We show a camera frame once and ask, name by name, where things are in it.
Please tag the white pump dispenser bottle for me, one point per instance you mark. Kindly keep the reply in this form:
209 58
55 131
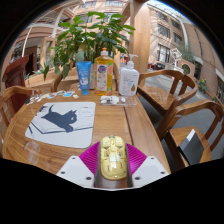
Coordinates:
128 81

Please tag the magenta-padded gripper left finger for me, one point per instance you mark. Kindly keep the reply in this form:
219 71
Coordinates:
75 170

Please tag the leafy plant in white pot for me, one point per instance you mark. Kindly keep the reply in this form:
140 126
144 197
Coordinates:
90 36

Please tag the small printed sticker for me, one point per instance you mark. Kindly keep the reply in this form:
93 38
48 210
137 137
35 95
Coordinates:
60 93
69 93
51 95

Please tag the dark red wooden pedestal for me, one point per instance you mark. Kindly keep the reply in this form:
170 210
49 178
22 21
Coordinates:
15 75

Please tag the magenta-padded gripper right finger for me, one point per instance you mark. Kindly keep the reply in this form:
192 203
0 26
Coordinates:
150 170

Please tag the small white packet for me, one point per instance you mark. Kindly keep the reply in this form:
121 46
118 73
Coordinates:
109 99

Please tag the dark bust statue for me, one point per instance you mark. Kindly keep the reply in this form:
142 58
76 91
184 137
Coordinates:
16 53

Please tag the white cat-print mouse pad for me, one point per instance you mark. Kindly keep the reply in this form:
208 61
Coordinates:
56 133

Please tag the wooden planter box with plants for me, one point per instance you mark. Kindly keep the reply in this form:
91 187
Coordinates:
40 80

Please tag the blue squeeze tube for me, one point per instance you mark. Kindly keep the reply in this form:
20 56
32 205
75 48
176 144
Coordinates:
83 78

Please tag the white sculpture on plinth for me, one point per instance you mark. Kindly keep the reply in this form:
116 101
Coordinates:
176 60

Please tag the dark grey flat case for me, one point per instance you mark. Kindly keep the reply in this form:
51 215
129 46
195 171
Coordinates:
191 150

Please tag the pale yellow sticker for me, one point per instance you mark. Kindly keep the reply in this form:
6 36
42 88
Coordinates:
41 97

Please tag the tiny white sticker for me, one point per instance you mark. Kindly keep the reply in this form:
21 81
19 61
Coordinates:
76 96

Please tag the clear plastic tray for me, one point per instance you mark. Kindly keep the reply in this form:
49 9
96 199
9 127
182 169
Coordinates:
130 101

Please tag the dark parked car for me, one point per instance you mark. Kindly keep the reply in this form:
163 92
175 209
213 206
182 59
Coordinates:
156 66

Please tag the yellow flowering shrub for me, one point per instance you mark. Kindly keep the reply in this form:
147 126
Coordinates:
202 85

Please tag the black key fob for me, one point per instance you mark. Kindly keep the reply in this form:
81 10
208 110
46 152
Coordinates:
29 100

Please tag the orange dish soap bottle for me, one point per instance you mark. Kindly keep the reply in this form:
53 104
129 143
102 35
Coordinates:
104 76

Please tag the yellow computer mouse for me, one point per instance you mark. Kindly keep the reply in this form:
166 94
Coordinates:
113 160

